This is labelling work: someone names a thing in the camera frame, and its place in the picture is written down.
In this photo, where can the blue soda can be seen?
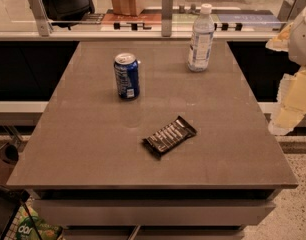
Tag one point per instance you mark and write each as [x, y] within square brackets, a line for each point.
[126, 70]

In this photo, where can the grey table drawer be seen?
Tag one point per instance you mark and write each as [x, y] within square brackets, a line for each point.
[154, 212]

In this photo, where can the right metal post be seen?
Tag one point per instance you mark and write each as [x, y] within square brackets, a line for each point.
[290, 9]

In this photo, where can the clear plastic water bottle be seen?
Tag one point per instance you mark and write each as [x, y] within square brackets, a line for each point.
[201, 40]

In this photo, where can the green snack bag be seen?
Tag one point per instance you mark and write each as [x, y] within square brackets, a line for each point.
[32, 227]

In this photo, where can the wire basket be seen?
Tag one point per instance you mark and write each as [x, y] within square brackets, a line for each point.
[10, 202]

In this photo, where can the left metal post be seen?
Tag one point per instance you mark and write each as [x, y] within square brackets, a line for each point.
[43, 26]

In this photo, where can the black office chair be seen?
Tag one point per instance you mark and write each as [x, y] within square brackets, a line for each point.
[67, 13]

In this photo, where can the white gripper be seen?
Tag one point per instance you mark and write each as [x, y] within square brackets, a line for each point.
[303, 39]

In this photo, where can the center metal post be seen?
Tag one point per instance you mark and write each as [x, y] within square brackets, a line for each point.
[166, 15]

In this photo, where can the metal post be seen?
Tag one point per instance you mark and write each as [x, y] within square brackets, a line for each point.
[43, 26]
[166, 15]
[290, 9]

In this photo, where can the black candy bar wrapper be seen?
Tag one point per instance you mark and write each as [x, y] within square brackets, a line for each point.
[169, 137]

